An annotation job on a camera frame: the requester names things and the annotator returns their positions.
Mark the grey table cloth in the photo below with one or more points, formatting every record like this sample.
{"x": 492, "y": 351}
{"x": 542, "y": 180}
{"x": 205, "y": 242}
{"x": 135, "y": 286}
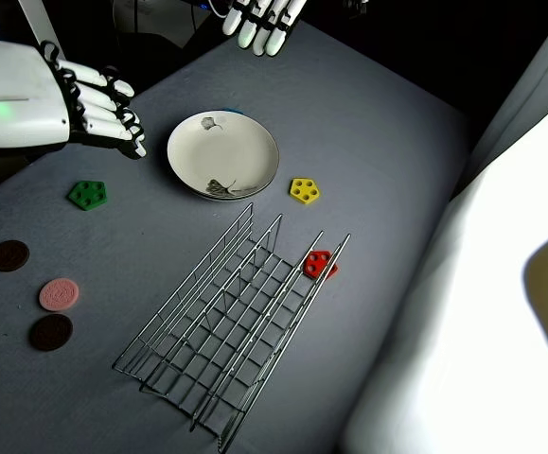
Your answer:
{"x": 349, "y": 142}

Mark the green pentagon block with holes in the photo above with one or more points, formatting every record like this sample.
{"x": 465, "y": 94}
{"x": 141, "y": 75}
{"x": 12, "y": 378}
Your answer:
{"x": 87, "y": 194}

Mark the red pentagon block with holes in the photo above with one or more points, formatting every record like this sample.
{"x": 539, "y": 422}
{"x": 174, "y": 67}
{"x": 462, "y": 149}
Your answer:
{"x": 315, "y": 264}

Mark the blue pentagon block with holes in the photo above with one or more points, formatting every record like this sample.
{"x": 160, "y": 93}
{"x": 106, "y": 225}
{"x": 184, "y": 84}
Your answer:
{"x": 233, "y": 111}

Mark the dark-rimmed bowl with leaf print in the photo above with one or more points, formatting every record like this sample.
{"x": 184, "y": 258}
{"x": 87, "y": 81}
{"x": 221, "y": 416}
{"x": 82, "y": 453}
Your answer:
{"x": 219, "y": 199}

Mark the yellow pentagon block with holes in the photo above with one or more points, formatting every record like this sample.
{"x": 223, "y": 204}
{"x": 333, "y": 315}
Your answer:
{"x": 305, "y": 190}

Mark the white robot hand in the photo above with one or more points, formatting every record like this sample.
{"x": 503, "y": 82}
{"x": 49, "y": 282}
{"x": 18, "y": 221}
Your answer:
{"x": 18, "y": 94}
{"x": 266, "y": 19}

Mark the white metal frame post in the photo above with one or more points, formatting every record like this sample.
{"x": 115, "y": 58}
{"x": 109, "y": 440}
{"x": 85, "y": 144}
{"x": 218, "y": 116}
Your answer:
{"x": 39, "y": 21}

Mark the dark brown round cookie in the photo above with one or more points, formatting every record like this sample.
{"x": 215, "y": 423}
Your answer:
{"x": 9, "y": 255}
{"x": 51, "y": 332}

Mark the pink round cookie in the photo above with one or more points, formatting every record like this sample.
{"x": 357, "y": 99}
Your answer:
{"x": 58, "y": 294}

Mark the white shallow ginkgo plate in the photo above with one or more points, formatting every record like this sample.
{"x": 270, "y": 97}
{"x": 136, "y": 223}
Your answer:
{"x": 221, "y": 151}

